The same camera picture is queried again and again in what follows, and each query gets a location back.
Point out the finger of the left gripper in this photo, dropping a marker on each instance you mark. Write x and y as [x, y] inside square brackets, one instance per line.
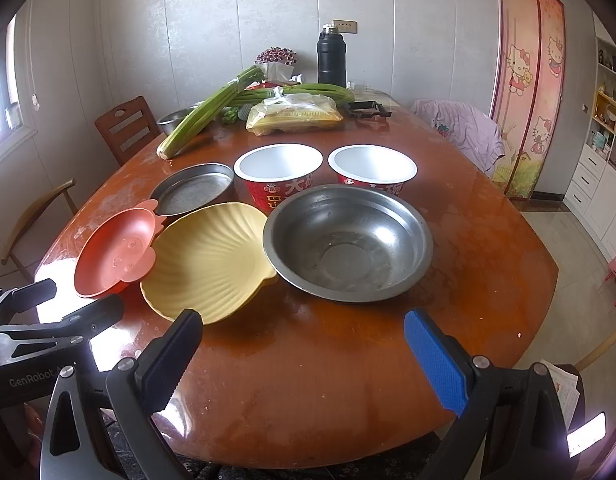
[21, 299]
[75, 327]

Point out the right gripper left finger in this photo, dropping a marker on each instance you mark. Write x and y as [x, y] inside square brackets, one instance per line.
[76, 444]

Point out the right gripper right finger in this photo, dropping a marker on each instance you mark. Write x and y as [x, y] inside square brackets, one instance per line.
[512, 416]

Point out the orange pig-face plate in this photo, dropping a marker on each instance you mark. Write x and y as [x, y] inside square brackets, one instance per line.
[119, 252]

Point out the yellow shell-shaped plate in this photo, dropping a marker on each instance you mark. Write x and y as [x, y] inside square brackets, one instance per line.
[211, 261]

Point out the steel round pan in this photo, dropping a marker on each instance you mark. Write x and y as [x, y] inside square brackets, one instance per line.
[192, 188]

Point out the large steel bowl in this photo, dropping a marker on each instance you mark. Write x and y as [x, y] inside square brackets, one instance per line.
[348, 244]

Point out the light wood armchair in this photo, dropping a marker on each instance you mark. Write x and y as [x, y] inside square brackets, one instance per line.
[28, 218]

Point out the brown wooden slat chair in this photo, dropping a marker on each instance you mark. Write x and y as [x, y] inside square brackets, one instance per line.
[127, 128]

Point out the small steel bowl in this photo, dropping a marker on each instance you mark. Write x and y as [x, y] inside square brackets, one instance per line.
[168, 123]

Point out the celery bunch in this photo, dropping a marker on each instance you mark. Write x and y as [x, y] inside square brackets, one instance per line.
[199, 118]

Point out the white shelf cabinet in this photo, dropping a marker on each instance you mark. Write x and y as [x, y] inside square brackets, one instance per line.
[591, 195]

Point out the red noodle cup left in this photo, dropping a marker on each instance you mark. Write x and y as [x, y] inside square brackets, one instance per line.
[275, 172]

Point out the red noodle cup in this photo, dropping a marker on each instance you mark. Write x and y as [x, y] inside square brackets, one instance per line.
[275, 172]
[373, 166]

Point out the long green beans bundle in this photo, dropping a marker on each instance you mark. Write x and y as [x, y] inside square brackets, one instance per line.
[253, 96]

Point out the yellow food plastic bag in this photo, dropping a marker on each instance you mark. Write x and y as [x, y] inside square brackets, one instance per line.
[293, 112]

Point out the red noodle cup right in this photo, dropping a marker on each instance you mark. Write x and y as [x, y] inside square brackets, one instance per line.
[373, 166]

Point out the pink cloth covered chair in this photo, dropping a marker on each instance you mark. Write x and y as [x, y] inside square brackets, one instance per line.
[473, 133]

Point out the black thermos flask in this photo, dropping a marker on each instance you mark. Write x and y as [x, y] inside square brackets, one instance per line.
[331, 57]

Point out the Hello Kitty sliding door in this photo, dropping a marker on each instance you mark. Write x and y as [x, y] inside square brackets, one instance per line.
[529, 90]

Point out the wall power outlet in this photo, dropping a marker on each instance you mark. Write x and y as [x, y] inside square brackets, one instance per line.
[346, 26]

